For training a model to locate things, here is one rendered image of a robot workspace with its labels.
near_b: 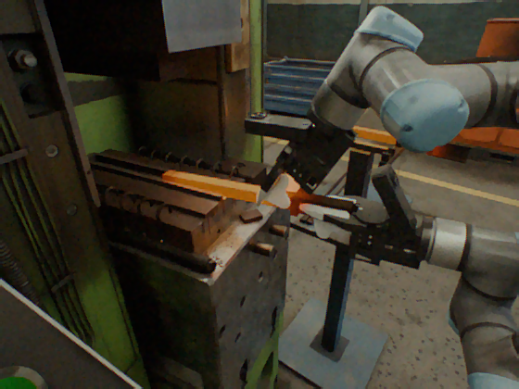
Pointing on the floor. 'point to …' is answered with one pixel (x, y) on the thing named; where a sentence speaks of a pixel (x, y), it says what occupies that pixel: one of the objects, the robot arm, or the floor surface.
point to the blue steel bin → (294, 83)
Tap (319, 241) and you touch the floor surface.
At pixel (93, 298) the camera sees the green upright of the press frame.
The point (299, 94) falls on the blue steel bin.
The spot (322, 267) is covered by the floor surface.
